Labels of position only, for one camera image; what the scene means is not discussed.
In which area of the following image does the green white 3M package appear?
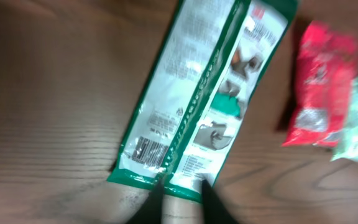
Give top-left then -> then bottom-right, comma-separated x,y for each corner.
108,0 -> 299,202

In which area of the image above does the red Nescafe coffee pack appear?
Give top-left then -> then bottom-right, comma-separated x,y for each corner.
283,21 -> 358,147

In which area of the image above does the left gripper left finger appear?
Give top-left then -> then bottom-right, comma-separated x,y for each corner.
126,182 -> 164,224

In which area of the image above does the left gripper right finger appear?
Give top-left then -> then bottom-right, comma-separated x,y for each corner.
201,180 -> 239,224

